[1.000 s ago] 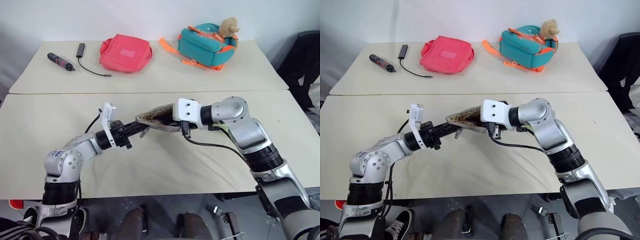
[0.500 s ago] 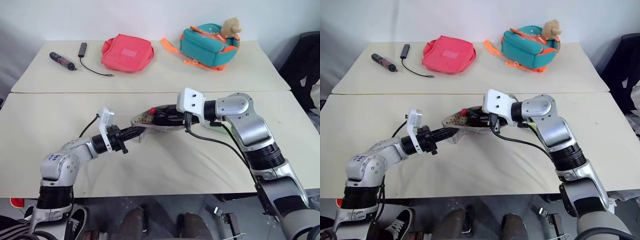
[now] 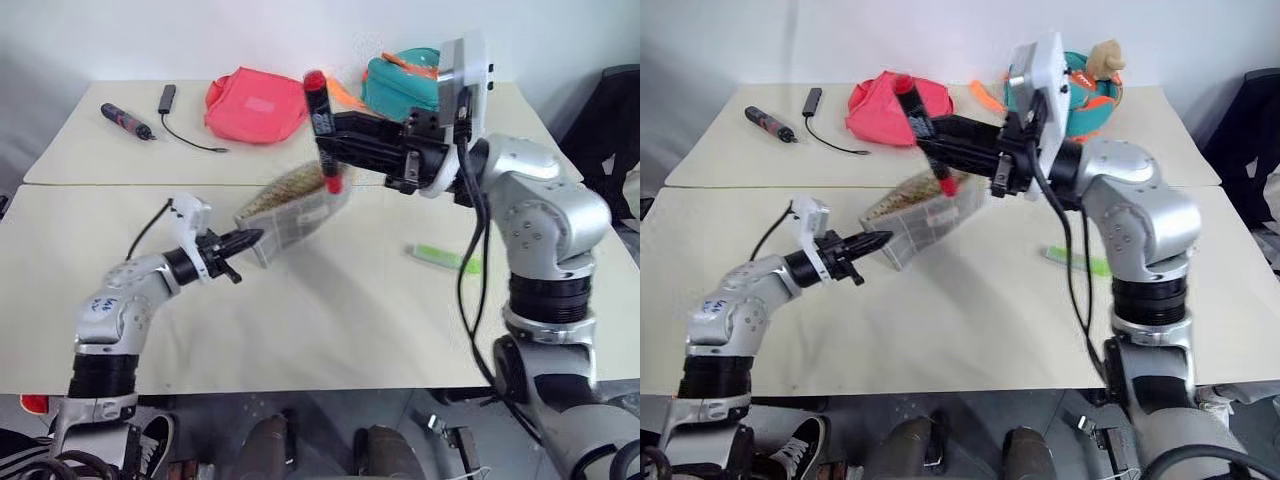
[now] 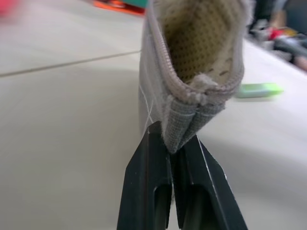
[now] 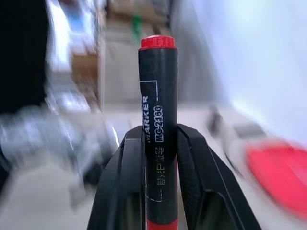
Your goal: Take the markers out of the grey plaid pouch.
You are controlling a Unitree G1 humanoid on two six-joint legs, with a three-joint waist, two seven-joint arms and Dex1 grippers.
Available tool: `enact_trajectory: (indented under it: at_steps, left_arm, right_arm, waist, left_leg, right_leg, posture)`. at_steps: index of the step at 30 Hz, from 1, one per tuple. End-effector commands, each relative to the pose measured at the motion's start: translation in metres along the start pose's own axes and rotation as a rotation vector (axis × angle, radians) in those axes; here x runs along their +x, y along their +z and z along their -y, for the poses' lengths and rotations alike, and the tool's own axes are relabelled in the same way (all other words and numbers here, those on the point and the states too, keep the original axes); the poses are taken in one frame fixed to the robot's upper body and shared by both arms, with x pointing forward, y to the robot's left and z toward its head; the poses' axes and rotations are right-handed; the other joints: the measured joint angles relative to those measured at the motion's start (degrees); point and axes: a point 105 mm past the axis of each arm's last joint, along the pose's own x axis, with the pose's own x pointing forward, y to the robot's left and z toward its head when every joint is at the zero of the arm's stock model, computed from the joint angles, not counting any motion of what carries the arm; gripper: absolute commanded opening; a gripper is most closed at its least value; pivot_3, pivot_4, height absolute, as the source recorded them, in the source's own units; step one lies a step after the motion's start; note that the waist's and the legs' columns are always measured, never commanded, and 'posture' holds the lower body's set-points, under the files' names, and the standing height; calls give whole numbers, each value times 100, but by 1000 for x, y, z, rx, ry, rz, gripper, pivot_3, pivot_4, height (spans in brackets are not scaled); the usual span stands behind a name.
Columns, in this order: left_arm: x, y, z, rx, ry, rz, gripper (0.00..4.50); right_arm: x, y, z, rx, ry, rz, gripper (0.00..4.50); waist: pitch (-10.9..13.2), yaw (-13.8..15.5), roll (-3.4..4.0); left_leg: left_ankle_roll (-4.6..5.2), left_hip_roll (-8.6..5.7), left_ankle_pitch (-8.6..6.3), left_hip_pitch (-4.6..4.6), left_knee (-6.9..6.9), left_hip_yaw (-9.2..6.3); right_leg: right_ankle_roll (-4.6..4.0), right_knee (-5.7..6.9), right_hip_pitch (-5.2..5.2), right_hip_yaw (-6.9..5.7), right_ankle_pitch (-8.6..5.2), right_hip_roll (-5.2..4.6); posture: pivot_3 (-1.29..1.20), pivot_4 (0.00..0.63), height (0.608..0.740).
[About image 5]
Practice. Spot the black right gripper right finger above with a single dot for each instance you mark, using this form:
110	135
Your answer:
211	182

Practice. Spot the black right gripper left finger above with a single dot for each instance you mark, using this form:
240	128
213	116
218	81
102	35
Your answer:
120	182

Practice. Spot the black marker with red cap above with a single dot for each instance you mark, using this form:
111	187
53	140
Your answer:
158	95

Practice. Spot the red fabric pouch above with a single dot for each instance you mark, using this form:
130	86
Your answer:
278	172

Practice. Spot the brown cardboard box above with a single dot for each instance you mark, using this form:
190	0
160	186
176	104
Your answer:
84	76

